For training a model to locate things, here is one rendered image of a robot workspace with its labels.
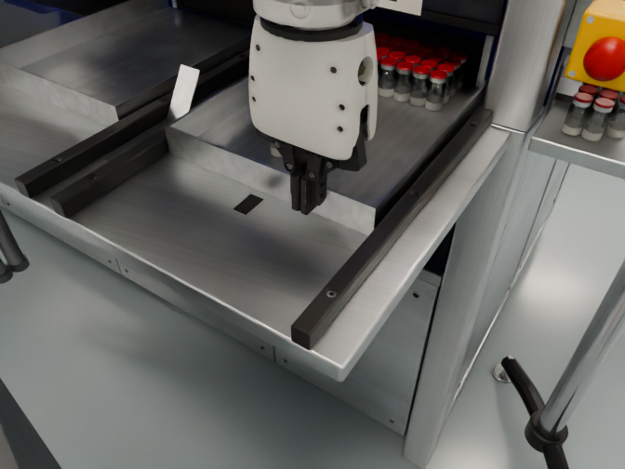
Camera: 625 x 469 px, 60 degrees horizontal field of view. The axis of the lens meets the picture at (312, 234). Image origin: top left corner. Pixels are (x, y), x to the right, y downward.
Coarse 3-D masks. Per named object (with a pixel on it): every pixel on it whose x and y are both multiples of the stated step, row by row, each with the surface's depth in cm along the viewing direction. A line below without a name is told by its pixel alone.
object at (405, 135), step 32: (224, 96) 65; (480, 96) 66; (192, 128) 62; (224, 128) 65; (384, 128) 65; (416, 128) 65; (448, 128) 59; (192, 160) 59; (224, 160) 56; (256, 160) 54; (384, 160) 60; (416, 160) 54; (288, 192) 53; (352, 192) 55; (384, 192) 55; (352, 224) 51
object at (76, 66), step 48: (144, 0) 91; (0, 48) 74; (48, 48) 80; (96, 48) 82; (144, 48) 82; (192, 48) 82; (240, 48) 77; (48, 96) 69; (96, 96) 71; (144, 96) 65
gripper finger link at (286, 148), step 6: (282, 144) 46; (288, 144) 46; (282, 150) 46; (288, 150) 46; (294, 150) 46; (306, 150) 48; (288, 156) 46; (294, 156) 46; (288, 162) 47; (294, 162) 47; (288, 168) 47; (294, 168) 47
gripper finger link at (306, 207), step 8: (328, 160) 45; (336, 160) 45; (328, 168) 45; (304, 176) 47; (320, 176) 46; (304, 184) 47; (312, 184) 48; (320, 184) 48; (304, 192) 47; (312, 192) 48; (320, 192) 48; (304, 200) 48; (312, 200) 49; (320, 200) 49; (304, 208) 49; (312, 208) 50
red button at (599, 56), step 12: (612, 36) 52; (600, 48) 52; (612, 48) 51; (624, 48) 51; (588, 60) 53; (600, 60) 52; (612, 60) 51; (624, 60) 51; (588, 72) 53; (600, 72) 52; (612, 72) 52
